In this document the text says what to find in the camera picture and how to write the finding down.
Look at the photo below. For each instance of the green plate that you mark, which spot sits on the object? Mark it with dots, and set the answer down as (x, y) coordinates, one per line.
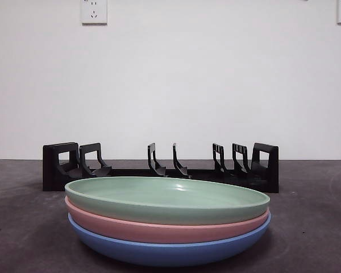
(164, 199)

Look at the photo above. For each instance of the pink plate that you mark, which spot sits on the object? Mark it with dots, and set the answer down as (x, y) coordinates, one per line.
(102, 224)

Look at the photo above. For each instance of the blue plate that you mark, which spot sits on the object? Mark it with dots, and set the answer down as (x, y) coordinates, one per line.
(170, 253)

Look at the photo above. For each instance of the black plate rack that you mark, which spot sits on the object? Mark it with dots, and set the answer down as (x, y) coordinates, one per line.
(261, 170)

